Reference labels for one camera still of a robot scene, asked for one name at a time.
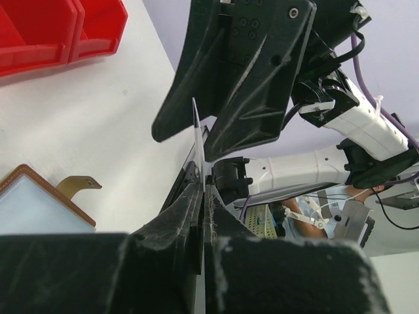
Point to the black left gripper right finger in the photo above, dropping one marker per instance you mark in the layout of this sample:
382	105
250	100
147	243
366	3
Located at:
248	274

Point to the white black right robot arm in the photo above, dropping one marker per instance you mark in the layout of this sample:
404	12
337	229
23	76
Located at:
375	148

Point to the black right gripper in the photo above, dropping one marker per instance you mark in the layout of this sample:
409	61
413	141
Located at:
254	110

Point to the brown leather card holder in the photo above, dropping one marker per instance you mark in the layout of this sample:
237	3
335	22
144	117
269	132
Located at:
31	205

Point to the red plastic bin middle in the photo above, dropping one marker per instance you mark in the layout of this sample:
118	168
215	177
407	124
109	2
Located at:
35	34

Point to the red plastic bin right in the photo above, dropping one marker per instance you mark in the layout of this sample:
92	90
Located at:
98	30

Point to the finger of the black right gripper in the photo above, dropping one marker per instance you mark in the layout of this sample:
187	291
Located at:
195	75

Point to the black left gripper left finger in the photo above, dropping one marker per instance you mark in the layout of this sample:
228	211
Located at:
152	270

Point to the red plastic bin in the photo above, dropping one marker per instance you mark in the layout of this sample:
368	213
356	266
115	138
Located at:
35	34
98	30

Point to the silver card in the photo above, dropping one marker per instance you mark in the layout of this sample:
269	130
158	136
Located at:
198	144

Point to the person in blue shirt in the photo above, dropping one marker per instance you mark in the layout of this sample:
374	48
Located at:
336	197

